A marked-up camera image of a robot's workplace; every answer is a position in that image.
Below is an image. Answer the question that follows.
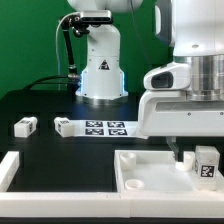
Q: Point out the camera on black mount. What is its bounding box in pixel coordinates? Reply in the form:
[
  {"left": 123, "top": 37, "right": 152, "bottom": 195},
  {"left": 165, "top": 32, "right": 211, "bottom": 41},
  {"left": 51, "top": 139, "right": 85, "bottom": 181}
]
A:
[{"left": 61, "top": 10, "right": 113, "bottom": 38}]

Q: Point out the white square tabletop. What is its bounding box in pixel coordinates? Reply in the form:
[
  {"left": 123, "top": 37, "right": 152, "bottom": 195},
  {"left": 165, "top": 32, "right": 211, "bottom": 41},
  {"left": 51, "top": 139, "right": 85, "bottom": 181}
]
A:
[{"left": 114, "top": 150, "right": 224, "bottom": 193}]

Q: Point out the black cable bundle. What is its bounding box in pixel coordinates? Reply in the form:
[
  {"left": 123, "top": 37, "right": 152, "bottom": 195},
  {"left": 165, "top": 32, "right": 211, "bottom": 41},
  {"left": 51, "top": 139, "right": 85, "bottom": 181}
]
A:
[{"left": 23, "top": 19, "right": 83, "bottom": 92}]

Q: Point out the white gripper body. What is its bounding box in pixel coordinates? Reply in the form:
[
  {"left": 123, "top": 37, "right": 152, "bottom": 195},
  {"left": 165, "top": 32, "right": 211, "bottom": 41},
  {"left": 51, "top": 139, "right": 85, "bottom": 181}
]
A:
[{"left": 137, "top": 62, "right": 224, "bottom": 137}]

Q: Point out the white U-shaped fence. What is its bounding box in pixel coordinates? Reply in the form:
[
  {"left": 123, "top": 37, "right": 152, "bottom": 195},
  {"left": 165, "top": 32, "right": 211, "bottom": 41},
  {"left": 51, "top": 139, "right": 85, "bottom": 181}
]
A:
[{"left": 0, "top": 151, "right": 224, "bottom": 218}]

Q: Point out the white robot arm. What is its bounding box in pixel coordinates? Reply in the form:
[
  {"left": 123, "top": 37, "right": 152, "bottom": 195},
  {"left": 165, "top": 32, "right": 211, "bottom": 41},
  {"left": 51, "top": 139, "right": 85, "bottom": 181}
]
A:
[{"left": 68, "top": 0, "right": 224, "bottom": 137}]

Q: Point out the white fiducial tag sheet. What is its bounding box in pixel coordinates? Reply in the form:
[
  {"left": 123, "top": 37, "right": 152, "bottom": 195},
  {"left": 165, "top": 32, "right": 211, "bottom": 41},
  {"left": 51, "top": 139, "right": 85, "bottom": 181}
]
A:
[{"left": 71, "top": 120, "right": 144, "bottom": 139}]

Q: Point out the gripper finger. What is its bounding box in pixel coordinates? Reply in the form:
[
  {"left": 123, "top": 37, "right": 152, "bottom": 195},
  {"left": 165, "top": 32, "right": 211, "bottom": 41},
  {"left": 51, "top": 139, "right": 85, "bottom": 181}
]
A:
[{"left": 166, "top": 136, "right": 179, "bottom": 161}]

